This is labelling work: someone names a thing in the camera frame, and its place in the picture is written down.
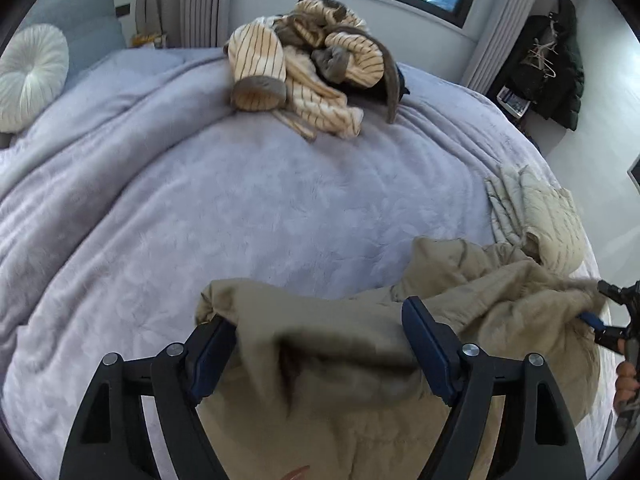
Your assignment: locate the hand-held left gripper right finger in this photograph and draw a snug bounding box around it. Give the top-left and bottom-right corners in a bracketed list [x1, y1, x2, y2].
[401, 296, 587, 480]

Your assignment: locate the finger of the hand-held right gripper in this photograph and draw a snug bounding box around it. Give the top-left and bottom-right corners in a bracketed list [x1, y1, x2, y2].
[597, 280, 640, 307]
[575, 312, 632, 352]

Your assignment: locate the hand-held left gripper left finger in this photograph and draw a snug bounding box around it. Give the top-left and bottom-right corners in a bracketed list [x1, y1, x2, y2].
[59, 317, 238, 480]

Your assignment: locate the khaki puffer coat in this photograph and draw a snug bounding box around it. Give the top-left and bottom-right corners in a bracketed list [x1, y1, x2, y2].
[194, 236, 608, 480]

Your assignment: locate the pale clothes hanger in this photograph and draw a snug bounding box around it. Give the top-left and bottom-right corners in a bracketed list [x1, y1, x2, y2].
[529, 34, 559, 79]

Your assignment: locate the person's right hand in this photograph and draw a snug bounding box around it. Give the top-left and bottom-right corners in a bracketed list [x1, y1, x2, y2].
[613, 360, 640, 413]

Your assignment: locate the folded beige quilted jacket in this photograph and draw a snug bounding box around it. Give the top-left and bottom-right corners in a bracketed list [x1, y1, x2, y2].
[485, 164, 587, 277]

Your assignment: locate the lavender blanket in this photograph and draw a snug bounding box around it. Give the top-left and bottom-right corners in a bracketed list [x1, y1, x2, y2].
[0, 47, 608, 480]

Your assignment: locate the printed box on shelf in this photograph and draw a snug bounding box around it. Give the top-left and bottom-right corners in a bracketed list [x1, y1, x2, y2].
[497, 87, 532, 119]

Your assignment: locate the black hanging puffer coat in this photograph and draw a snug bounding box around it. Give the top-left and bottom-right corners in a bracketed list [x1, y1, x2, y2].
[510, 0, 586, 132]

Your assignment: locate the grey curtain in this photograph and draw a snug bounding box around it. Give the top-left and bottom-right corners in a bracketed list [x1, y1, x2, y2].
[460, 0, 547, 97]
[135, 0, 237, 52]

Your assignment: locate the cream striped robe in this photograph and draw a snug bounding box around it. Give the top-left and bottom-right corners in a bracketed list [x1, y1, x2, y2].
[224, 0, 401, 142]

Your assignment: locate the yellow bedside clutter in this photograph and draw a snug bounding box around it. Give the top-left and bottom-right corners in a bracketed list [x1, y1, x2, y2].
[131, 31, 169, 51]

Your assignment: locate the white round pillow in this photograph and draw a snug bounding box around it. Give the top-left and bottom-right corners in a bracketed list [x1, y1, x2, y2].
[0, 24, 70, 134]

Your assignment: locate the grey padded headboard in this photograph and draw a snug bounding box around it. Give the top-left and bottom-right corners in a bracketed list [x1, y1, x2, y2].
[20, 0, 127, 57]

